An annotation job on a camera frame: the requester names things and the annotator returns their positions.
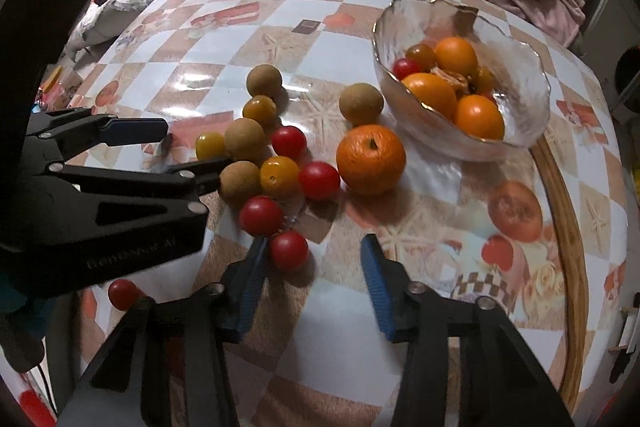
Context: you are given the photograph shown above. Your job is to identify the red cherry tomato near orange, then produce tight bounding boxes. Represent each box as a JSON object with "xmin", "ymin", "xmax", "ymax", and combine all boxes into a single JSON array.
[{"xmin": 107, "ymin": 279, "xmax": 143, "ymax": 312}]

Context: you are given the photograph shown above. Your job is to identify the lone brown longan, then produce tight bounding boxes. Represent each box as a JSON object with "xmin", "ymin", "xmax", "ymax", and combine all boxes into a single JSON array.
[{"xmin": 246, "ymin": 64, "xmax": 282, "ymax": 98}]

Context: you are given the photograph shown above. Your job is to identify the large orange mandarin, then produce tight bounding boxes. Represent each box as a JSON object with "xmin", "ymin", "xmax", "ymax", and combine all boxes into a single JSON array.
[{"xmin": 335, "ymin": 124, "xmax": 407, "ymax": 196}]

